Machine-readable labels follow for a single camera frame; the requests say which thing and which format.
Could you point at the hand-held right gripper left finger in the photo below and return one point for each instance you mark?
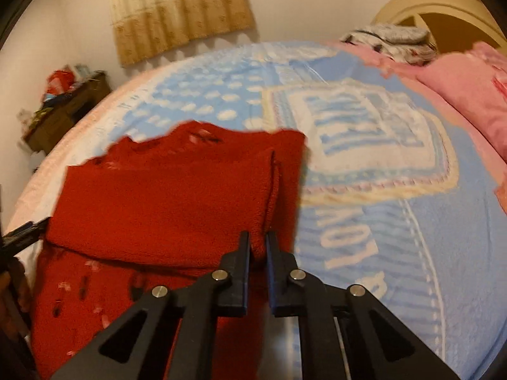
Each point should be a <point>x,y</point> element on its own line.
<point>246,257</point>

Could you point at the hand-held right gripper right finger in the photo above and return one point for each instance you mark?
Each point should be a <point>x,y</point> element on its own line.
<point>270,257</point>

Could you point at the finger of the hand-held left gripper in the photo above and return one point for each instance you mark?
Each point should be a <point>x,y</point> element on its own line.
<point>23,236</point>

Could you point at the red fleece cloth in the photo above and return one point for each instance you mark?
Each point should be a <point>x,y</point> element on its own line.
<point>158,206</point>

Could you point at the brown wooden side table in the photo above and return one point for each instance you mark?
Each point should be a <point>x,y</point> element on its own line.
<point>63,118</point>

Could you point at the blue printed blanket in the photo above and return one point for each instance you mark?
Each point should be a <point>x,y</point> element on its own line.
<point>396,245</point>

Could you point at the red bag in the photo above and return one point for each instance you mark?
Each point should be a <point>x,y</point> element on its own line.
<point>59,81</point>

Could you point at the grey patterned pillow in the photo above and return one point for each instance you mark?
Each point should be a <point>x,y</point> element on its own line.
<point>396,35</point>

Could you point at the beige patterned curtain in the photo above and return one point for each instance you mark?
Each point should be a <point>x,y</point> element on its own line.
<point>178,8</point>

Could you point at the pink pillow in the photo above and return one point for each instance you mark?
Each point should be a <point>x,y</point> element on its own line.
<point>467,83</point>

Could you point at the cream wooden headboard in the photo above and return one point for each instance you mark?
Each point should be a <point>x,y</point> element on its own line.
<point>416,4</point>

